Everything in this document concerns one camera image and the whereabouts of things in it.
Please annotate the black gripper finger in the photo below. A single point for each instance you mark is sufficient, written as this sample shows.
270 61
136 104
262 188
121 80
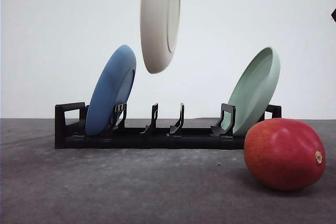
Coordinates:
333 14

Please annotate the white plate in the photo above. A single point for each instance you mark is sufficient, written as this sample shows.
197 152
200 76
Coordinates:
160 26

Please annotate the green plate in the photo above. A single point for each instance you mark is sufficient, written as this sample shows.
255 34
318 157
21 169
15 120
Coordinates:
252 90

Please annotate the blue plate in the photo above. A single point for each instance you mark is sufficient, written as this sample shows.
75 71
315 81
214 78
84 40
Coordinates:
113 86

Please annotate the black dish rack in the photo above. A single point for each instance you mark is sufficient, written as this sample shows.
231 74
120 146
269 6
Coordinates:
71 131

